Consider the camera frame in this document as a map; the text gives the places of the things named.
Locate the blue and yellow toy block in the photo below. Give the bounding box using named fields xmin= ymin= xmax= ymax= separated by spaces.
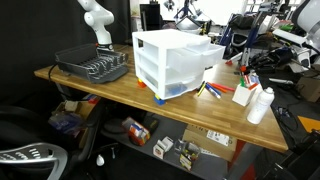
xmin=153 ymin=93 xmax=167 ymax=107

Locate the blue metal stand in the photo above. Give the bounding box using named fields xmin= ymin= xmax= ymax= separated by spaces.
xmin=222 ymin=11 xmax=268 ymax=72

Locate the blue plastic bag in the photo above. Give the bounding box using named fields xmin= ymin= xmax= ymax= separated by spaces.
xmin=47 ymin=112 xmax=85 ymax=135

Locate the large flat cardboard box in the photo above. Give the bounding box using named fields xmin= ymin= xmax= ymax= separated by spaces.
xmin=181 ymin=123 xmax=239 ymax=163

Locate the white and blue marker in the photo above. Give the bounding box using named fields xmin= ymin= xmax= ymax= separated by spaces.
xmin=204 ymin=83 xmax=222 ymax=100

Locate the black equipment frame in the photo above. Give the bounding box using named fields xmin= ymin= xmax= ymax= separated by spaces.
xmin=262 ymin=129 xmax=320 ymax=180

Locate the black power cable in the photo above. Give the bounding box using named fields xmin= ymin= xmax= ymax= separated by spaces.
xmin=47 ymin=63 xmax=60 ymax=81

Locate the black computer monitor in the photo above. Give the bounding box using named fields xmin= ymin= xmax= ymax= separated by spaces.
xmin=139 ymin=2 xmax=165 ymax=32

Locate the dark grey dish rack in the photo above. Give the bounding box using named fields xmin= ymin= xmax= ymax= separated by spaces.
xmin=54 ymin=42 xmax=131 ymax=85

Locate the white square pencil holder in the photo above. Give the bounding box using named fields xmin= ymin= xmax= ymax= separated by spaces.
xmin=231 ymin=82 xmax=260 ymax=108

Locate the white plastic drawer unit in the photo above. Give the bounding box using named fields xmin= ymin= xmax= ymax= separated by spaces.
xmin=131 ymin=28 xmax=227 ymax=101

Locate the orange floor mat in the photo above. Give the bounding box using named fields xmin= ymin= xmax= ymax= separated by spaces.
xmin=297 ymin=115 xmax=320 ymax=134

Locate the red table leg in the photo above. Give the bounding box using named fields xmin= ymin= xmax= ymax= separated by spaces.
xmin=227 ymin=139 xmax=258 ymax=180

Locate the tall brown cardboard box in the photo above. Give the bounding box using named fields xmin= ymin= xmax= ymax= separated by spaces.
xmin=294 ymin=71 xmax=320 ymax=103

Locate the white plastic bottle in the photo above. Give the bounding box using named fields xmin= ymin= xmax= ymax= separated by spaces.
xmin=246 ymin=86 xmax=276 ymax=126

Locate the black bag under table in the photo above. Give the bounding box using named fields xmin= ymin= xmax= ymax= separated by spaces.
xmin=142 ymin=114 xmax=161 ymax=135

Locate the red marker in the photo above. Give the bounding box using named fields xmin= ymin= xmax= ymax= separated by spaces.
xmin=216 ymin=82 xmax=236 ymax=93

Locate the open cardboard box with clutter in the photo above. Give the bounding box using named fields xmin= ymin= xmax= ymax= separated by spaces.
xmin=49 ymin=99 xmax=98 ymax=148

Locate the red white orange package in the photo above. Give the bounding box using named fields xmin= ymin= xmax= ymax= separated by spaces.
xmin=121 ymin=116 xmax=151 ymax=147

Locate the grey angular background device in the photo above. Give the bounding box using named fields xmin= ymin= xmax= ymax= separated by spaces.
xmin=175 ymin=16 xmax=212 ymax=36

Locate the black floor cable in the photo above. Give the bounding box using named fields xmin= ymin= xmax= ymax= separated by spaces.
xmin=275 ymin=105 xmax=302 ymax=142

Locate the small white floor object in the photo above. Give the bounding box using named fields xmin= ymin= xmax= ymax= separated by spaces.
xmin=95 ymin=153 xmax=106 ymax=167

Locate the yellow marker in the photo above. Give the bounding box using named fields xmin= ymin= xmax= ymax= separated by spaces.
xmin=196 ymin=80 xmax=207 ymax=98

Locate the orange toy block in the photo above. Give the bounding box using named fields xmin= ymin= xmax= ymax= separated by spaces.
xmin=136 ymin=77 xmax=148 ymax=89

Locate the small white open box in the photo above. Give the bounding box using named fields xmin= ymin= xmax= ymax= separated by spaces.
xmin=152 ymin=136 xmax=175 ymax=160

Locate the clear container of coloured items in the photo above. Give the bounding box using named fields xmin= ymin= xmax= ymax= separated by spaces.
xmin=173 ymin=138 xmax=201 ymax=172

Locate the black office chair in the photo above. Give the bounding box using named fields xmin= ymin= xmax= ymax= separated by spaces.
xmin=0 ymin=104 xmax=122 ymax=180

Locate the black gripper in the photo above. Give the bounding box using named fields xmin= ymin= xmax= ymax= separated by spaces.
xmin=249 ymin=45 xmax=297 ymax=73

